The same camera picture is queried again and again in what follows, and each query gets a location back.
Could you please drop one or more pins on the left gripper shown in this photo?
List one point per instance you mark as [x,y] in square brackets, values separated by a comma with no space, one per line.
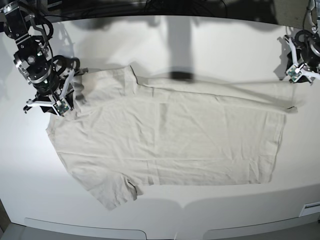
[307,52]

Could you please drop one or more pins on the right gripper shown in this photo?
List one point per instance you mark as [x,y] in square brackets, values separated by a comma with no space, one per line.
[56,89]

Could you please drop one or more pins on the beige T-shirt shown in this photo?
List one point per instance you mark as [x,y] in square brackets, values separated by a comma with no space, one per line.
[123,134]

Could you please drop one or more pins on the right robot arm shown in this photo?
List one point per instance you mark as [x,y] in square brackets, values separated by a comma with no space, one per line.
[51,75]

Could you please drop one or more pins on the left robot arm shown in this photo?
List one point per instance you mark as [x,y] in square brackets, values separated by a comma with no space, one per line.
[310,22]

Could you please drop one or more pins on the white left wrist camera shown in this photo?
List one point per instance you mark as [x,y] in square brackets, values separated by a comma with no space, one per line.
[294,73]

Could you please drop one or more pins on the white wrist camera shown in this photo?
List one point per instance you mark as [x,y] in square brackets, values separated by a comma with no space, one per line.
[61,107]
[294,73]

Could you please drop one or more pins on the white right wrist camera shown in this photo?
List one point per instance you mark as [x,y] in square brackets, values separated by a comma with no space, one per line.
[61,107]

